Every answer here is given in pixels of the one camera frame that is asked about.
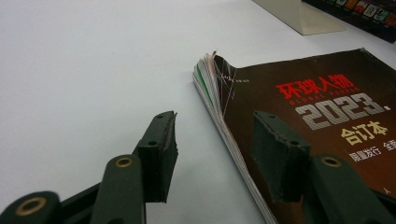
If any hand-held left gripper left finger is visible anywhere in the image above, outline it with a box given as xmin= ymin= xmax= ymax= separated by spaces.
xmin=90 ymin=110 xmax=179 ymax=224

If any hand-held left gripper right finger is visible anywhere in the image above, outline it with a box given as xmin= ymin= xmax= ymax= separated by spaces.
xmin=250 ymin=110 xmax=396 ymax=224

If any wooden expanding book rack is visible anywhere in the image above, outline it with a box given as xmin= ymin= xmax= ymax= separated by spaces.
xmin=251 ymin=0 xmax=347 ymax=35

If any thick magazine with red title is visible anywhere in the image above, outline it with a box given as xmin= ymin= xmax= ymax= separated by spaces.
xmin=191 ymin=48 xmax=396 ymax=224

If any purple cover magazine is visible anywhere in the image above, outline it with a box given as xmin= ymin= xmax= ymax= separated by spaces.
xmin=302 ymin=0 xmax=396 ymax=44

